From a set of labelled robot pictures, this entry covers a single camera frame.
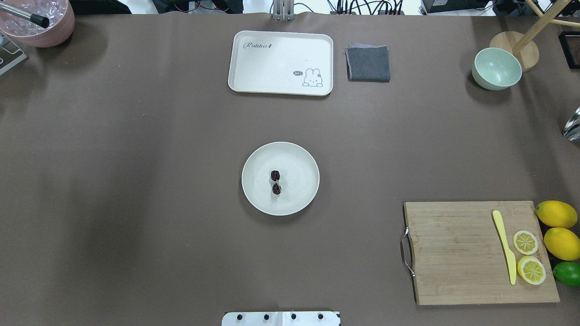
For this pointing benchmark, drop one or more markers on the pink ice bucket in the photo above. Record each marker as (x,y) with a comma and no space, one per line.
(61,22)

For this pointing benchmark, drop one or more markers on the lower whole lemon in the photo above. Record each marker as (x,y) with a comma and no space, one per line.
(562,243)

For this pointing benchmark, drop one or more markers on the white round plate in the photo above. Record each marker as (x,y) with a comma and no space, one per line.
(299,179)

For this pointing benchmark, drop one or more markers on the bamboo cutting board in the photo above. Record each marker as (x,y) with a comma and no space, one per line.
(456,254)

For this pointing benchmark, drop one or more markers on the black framed box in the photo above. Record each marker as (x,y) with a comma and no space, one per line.
(570,43)

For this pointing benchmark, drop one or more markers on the lower lemon slice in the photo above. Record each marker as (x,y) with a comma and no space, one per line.
(531,270)

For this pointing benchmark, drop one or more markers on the white rabbit tray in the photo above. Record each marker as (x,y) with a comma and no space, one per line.
(282,63)

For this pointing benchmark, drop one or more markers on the upper whole lemon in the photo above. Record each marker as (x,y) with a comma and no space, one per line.
(556,214)

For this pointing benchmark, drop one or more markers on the wooden stand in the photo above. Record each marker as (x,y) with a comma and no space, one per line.
(522,46)

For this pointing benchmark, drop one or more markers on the whole lemon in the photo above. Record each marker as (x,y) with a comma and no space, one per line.
(562,243)
(556,214)

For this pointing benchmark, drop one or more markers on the metal scoop in bucket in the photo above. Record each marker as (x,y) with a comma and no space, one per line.
(36,19)

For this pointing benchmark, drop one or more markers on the grey metal bracket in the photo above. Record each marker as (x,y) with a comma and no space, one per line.
(11,54)

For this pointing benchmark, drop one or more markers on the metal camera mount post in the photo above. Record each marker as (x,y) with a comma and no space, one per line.
(283,10)

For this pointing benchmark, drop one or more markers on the upper lemon slice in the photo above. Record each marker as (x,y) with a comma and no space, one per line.
(525,242)

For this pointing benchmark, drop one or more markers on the green lime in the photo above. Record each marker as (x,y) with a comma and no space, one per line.
(567,272)

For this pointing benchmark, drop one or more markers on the lemon slice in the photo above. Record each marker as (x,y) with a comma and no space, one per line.
(525,242)
(531,270)

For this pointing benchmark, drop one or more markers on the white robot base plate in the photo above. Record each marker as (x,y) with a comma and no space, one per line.
(282,318)

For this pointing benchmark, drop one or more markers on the mint green bowl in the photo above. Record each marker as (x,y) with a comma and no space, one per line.
(496,69)

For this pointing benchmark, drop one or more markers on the yellow plastic knife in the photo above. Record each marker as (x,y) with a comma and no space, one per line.
(509,255)

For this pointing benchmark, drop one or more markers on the dark red cherry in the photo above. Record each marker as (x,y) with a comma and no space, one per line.
(276,189)
(275,175)

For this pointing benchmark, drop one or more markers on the shiny metal scoop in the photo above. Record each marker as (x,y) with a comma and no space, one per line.
(571,130)

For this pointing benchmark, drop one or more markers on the folded grey cloth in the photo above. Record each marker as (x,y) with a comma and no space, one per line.
(368,63)

